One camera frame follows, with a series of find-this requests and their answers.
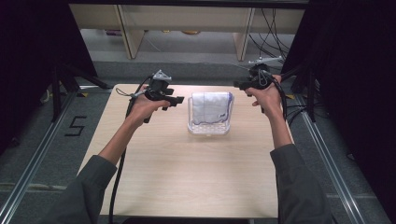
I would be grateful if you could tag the white plastic drain rack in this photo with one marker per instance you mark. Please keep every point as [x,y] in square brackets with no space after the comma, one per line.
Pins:
[208,129]

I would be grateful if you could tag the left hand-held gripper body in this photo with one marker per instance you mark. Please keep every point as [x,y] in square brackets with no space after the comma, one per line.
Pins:
[158,84]

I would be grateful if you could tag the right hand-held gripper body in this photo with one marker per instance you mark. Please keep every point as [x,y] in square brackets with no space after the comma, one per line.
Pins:
[262,76]

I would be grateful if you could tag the metal floor rail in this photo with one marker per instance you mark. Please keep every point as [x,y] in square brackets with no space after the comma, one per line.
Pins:
[334,161]
[34,161]

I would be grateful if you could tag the person's left hand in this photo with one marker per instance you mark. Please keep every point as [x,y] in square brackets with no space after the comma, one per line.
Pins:
[144,109]

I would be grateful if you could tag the dark curtain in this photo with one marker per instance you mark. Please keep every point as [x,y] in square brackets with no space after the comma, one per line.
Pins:
[34,62]
[358,77]

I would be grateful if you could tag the beige wooden shelf unit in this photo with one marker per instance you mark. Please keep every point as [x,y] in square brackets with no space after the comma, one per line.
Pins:
[186,18]

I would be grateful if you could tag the person's right hand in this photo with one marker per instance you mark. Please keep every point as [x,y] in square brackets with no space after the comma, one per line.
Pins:
[267,99]

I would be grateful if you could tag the white cloth with purple trim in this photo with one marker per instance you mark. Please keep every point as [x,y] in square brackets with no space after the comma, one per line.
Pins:
[210,107]

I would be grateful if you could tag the black metal stand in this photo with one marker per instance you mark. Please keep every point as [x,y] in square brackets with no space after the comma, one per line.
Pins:
[67,84]
[306,90]

